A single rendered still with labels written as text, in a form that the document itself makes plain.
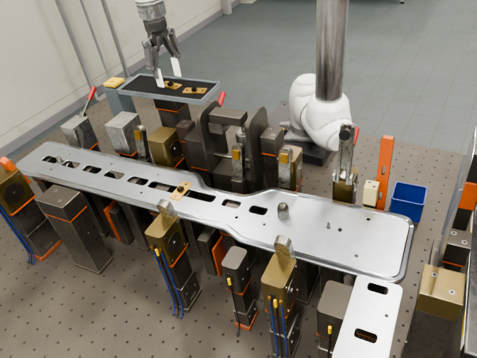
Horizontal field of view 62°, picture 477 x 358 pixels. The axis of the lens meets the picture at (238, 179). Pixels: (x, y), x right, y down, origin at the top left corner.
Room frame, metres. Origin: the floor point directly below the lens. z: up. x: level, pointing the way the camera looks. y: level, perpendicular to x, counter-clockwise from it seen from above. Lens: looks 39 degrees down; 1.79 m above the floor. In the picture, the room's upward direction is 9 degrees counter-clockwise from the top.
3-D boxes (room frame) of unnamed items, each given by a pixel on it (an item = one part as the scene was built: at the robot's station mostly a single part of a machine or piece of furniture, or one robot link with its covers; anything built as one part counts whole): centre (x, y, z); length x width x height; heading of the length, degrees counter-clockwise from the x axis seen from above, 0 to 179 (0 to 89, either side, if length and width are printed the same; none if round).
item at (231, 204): (0.86, 0.03, 0.84); 0.12 x 0.05 x 0.29; 148
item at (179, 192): (0.96, 0.18, 1.01); 0.08 x 0.04 x 0.01; 148
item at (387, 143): (0.79, -0.38, 0.95); 0.03 x 0.01 x 0.50; 58
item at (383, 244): (0.96, 0.20, 1.00); 1.38 x 0.22 x 0.02; 58
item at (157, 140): (1.19, 0.23, 0.89); 0.12 x 0.08 x 0.38; 148
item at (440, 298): (0.46, -0.38, 0.88); 0.08 x 0.08 x 0.36; 58
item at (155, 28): (1.38, 0.19, 1.36); 0.08 x 0.07 x 0.09; 137
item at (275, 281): (0.56, -0.05, 0.87); 0.12 x 0.07 x 0.35; 148
